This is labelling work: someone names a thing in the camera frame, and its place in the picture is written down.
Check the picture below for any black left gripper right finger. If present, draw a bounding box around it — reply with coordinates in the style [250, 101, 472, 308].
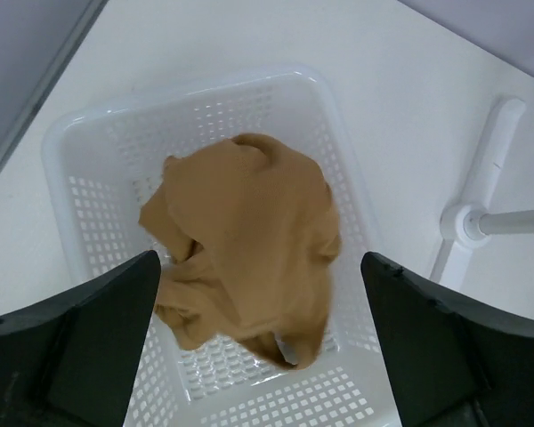
[360, 252, 534, 426]

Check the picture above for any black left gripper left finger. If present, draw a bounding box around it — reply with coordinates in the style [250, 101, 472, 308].
[0, 250, 161, 426]

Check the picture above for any brown tank top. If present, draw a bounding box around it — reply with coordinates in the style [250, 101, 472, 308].
[139, 133, 342, 370]

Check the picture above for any metal clothes rack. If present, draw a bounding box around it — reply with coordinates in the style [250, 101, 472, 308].
[430, 96, 534, 291]

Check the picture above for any white plastic basket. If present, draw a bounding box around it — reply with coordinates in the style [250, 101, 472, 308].
[43, 66, 401, 426]

